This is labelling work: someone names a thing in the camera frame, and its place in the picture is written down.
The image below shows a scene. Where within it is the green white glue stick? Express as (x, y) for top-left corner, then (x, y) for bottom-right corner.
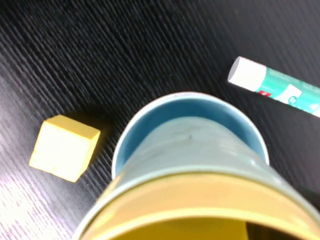
(226, 56), (320, 117)

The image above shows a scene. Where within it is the yellow plastic cup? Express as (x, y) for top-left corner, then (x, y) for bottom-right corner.
(74, 172), (320, 240)

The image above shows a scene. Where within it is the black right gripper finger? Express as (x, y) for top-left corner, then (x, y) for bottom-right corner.
(246, 219), (320, 240)

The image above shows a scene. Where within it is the blue plastic cup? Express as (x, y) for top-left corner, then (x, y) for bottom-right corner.
(111, 91), (271, 181)

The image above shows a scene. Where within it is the yellow foam block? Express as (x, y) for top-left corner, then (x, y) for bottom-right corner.
(28, 114), (101, 183)

